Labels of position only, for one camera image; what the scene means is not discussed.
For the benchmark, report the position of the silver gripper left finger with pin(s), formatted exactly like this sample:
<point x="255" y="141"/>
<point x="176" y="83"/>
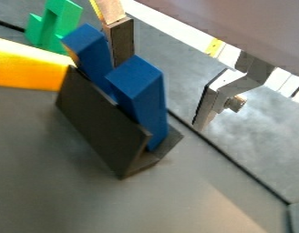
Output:
<point x="117" y="27"/>

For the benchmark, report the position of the yellow long bar block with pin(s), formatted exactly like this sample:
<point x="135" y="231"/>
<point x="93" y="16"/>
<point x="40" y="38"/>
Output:
<point x="32" y="68"/>

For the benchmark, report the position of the black angled fixture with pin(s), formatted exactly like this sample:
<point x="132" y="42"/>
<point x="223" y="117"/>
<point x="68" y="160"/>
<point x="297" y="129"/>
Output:
<point x="113" y="135"/>

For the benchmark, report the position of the blue U-shaped block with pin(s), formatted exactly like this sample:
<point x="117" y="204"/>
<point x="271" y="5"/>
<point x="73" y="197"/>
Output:
<point x="134" y="84"/>

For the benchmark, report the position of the green stepped block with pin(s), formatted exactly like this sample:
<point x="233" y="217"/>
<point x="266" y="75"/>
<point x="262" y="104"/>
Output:
<point x="48" y="28"/>

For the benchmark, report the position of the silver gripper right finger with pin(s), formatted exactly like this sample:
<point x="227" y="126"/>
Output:
<point x="222" y="92"/>

